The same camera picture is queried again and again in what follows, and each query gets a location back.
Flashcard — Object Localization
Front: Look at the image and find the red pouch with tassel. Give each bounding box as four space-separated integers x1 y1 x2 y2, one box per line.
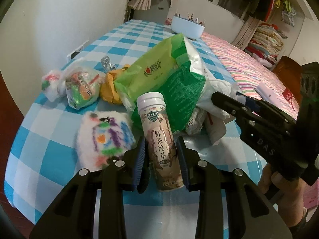
282 88 298 111

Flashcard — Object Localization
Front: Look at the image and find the silver foil wrapper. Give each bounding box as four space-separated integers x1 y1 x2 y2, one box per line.
100 56 116 73

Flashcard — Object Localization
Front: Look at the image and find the white round bowl container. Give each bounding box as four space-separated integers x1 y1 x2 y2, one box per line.
171 16 205 40

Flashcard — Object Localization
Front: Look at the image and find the white blue long box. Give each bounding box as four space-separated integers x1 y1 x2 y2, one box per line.
255 83 282 108

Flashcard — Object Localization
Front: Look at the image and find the yellow snack wrapper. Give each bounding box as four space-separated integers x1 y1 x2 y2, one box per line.
99 64 130 105

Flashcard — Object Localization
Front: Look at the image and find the blue checkered tablecloth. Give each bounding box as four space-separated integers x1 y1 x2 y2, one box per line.
4 20 266 238

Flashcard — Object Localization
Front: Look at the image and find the small clear red-green bag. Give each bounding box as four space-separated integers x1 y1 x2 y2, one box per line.
41 69 66 102

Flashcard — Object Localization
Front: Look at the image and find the green tissue pack bag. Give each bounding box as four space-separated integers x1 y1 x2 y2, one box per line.
115 34 206 132

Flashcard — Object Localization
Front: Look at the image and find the black plug in socket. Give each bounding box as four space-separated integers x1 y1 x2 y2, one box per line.
66 39 90 62

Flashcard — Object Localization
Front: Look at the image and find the tea drink bottle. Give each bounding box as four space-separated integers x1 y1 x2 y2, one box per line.
137 92 184 191

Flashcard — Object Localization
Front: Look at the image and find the right beige curtain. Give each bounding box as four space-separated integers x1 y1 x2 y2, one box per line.
232 16 262 50

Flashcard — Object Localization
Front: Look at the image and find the white lace cloth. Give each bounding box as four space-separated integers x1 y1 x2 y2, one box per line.
185 107 207 135

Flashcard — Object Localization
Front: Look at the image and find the clear bag of snacks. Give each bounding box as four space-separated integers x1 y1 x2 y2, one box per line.
65 66 105 110

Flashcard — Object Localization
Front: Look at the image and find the colourful fuzzy white pouch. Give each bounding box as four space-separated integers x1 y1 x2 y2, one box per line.
76 111 136 171

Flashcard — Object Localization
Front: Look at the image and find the dark wooden headboard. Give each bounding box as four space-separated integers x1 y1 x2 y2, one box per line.
273 56 302 103

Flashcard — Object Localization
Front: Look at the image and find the person's right hand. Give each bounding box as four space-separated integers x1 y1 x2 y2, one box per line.
257 164 306 228

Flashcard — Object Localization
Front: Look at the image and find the white paper bag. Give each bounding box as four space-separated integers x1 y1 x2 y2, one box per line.
184 37 253 146

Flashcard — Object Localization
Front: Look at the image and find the stack of folded quilts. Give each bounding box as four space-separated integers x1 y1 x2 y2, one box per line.
244 22 288 70

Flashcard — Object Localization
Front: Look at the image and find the striped pink bed sheet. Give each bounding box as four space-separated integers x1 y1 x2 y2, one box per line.
201 32 299 119

